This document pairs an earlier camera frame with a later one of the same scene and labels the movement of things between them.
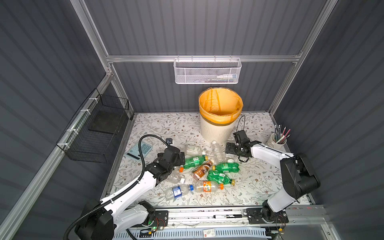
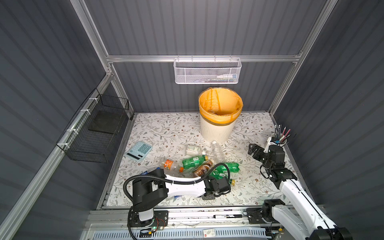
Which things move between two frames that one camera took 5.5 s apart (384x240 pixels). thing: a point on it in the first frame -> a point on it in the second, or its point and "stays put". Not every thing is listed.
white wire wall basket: x=207 y=71 stays put
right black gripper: x=231 y=150 -> x=260 y=151
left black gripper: x=179 y=162 -> x=211 y=179
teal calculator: x=134 y=152 stays put
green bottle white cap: x=229 y=167 stays put
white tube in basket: x=225 y=78 stays put
